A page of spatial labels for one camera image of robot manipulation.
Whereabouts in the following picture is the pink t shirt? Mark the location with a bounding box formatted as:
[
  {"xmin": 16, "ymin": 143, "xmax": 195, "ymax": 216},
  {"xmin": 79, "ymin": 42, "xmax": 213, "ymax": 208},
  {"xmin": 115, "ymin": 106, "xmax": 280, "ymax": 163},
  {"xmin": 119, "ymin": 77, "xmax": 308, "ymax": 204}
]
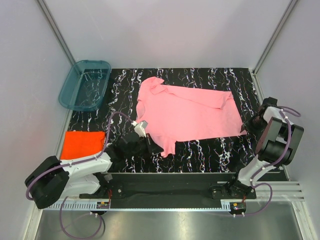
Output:
[{"xmin": 136, "ymin": 76, "xmax": 246, "ymax": 158}]

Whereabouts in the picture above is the aluminium frame post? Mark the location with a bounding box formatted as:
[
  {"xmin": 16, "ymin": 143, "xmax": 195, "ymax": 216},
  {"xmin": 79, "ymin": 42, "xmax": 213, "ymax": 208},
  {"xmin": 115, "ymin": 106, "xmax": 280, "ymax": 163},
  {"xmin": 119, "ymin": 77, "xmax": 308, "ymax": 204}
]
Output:
[
  {"xmin": 35, "ymin": 0, "xmax": 76, "ymax": 65},
  {"xmin": 252, "ymin": 0, "xmax": 301, "ymax": 76}
]

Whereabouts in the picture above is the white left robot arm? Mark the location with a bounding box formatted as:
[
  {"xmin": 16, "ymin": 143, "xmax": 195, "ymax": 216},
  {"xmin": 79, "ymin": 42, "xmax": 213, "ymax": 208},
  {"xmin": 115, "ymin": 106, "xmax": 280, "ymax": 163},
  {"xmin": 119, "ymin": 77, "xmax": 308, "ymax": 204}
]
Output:
[{"xmin": 24, "ymin": 131, "xmax": 163, "ymax": 209}]

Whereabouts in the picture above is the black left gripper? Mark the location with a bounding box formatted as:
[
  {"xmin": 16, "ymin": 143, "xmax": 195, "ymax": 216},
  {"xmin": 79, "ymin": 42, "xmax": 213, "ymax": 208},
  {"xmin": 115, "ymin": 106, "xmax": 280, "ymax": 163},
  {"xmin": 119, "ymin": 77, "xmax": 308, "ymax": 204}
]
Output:
[{"xmin": 125, "ymin": 133, "xmax": 164, "ymax": 159}]

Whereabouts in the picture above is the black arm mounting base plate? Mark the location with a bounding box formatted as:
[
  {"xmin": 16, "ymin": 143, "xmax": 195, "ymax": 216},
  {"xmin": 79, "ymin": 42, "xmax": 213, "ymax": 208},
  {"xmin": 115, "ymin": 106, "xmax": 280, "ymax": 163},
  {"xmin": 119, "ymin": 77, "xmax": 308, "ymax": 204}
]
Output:
[{"xmin": 48, "ymin": 171, "xmax": 288, "ymax": 210}]

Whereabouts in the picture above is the right aluminium frame post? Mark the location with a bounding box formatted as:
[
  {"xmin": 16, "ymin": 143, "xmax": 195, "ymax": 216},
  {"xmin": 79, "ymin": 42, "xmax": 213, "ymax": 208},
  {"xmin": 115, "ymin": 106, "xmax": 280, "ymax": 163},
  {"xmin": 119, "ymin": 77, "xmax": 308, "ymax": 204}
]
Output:
[{"xmin": 252, "ymin": 0, "xmax": 301, "ymax": 76}]

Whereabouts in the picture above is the aluminium rail crossbar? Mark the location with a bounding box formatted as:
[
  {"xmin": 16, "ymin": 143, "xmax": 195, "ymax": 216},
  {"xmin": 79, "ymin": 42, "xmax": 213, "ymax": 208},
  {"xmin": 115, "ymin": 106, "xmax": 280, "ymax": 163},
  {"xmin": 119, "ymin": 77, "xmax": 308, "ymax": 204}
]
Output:
[{"xmin": 31, "ymin": 181, "xmax": 303, "ymax": 208}]

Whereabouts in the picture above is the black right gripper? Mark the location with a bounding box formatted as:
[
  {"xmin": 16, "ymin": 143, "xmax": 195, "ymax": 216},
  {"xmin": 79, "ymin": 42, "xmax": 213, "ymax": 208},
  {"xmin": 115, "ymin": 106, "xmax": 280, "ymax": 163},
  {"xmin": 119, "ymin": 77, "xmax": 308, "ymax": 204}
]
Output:
[{"xmin": 240, "ymin": 114, "xmax": 268, "ymax": 139}]

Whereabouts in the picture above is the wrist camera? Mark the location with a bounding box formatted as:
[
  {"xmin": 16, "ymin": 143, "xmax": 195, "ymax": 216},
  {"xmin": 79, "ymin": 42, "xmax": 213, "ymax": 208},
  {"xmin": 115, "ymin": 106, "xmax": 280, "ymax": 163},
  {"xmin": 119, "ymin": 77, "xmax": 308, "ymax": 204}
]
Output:
[
  {"xmin": 131, "ymin": 120, "xmax": 148, "ymax": 138},
  {"xmin": 262, "ymin": 97, "xmax": 278, "ymax": 107}
]

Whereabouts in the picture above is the left aluminium frame post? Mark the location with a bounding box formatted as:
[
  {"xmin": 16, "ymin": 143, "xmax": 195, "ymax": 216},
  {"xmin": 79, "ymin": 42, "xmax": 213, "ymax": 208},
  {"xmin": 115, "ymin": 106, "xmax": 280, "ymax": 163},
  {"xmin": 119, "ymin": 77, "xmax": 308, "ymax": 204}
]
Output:
[{"xmin": 35, "ymin": 0, "xmax": 76, "ymax": 65}]

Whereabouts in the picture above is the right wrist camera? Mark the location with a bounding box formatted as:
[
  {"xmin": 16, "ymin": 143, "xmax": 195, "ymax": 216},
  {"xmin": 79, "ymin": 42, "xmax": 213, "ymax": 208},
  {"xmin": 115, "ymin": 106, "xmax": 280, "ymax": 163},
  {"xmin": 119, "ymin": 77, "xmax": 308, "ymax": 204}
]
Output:
[{"xmin": 262, "ymin": 97, "xmax": 278, "ymax": 107}]

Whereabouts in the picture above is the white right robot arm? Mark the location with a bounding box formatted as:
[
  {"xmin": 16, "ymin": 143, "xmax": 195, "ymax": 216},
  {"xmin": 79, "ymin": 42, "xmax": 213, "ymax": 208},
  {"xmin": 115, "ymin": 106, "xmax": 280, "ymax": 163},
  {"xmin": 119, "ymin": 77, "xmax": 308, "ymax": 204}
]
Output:
[{"xmin": 223, "ymin": 104, "xmax": 304, "ymax": 199}]

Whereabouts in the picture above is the teal plastic bin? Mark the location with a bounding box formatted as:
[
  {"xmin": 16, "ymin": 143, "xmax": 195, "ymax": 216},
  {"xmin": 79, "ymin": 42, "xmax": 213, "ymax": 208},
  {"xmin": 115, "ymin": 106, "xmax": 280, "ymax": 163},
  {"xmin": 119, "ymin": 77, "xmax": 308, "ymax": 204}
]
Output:
[{"xmin": 58, "ymin": 60, "xmax": 112, "ymax": 112}]

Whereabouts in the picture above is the folded orange t shirt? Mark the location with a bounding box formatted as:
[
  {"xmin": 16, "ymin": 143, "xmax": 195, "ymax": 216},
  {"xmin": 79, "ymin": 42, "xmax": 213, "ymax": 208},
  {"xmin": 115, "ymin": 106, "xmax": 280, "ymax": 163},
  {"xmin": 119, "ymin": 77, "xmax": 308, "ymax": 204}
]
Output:
[{"xmin": 60, "ymin": 131, "xmax": 106, "ymax": 160}]

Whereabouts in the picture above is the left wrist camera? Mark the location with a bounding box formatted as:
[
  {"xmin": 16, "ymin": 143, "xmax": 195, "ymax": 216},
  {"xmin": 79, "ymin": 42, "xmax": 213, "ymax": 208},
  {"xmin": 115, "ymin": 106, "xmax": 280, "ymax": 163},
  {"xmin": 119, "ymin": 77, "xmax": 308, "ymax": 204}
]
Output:
[{"xmin": 131, "ymin": 120, "xmax": 148, "ymax": 138}]

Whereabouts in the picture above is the white slotted cable duct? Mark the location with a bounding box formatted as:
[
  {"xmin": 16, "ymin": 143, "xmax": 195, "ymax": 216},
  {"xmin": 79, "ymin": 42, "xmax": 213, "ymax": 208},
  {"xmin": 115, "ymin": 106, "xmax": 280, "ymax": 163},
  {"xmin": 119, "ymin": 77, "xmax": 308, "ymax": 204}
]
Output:
[{"xmin": 46, "ymin": 200, "xmax": 244, "ymax": 212}]

